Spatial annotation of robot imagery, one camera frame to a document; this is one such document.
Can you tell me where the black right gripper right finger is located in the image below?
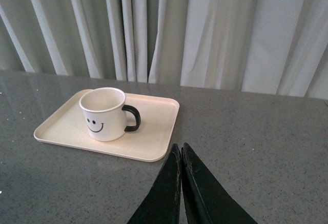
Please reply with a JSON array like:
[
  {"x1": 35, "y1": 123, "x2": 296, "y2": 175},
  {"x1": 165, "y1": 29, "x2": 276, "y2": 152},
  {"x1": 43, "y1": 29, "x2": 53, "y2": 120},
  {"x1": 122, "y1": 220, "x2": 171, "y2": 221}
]
[{"x1": 181, "y1": 143, "x2": 256, "y2": 223}]

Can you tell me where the white pleated curtain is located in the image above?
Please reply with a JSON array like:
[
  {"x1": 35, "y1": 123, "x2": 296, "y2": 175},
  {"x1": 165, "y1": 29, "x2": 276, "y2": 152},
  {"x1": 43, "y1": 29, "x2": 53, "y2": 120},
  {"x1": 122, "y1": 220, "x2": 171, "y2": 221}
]
[{"x1": 1, "y1": 0, "x2": 327, "y2": 99}]

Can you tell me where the white smiley mug black handle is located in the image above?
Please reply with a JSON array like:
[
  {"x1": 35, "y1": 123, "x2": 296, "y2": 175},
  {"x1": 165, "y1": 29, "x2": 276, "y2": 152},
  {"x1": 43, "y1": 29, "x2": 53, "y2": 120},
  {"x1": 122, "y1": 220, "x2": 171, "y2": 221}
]
[{"x1": 79, "y1": 87, "x2": 141, "y2": 141}]

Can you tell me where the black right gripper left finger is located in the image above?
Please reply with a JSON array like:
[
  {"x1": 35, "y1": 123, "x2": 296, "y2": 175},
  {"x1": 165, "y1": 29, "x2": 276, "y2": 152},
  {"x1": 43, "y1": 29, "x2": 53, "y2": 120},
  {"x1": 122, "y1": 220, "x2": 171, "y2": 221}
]
[{"x1": 128, "y1": 144, "x2": 182, "y2": 223}]

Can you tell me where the cream rectangular tray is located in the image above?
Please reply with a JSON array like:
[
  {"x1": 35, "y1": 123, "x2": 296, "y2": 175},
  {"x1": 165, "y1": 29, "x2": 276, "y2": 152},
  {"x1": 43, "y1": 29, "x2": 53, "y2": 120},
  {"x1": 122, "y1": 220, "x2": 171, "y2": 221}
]
[{"x1": 34, "y1": 89, "x2": 179, "y2": 162}]

